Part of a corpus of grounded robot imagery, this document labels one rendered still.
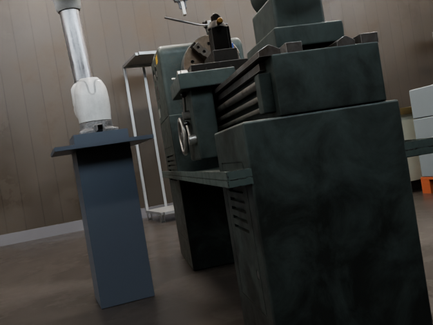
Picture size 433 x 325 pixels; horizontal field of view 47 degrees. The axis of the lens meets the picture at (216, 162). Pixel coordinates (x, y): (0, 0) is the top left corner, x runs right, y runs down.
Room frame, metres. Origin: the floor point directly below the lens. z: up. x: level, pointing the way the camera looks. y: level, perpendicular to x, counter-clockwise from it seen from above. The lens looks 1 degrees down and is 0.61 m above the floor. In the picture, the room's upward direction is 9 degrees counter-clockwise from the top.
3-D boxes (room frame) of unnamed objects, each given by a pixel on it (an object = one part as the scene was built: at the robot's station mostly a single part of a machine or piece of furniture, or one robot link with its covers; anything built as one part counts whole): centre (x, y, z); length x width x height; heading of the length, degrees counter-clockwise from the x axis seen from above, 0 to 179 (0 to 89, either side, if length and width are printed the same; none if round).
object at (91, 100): (2.43, 0.55, 0.97); 0.18 x 0.16 x 0.22; 17
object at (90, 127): (2.41, 0.54, 0.83); 0.22 x 0.18 x 0.06; 20
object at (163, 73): (3.08, 0.04, 1.06); 0.59 x 0.48 x 0.39; 11
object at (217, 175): (2.34, -0.12, 0.55); 2.10 x 0.60 x 0.02; 11
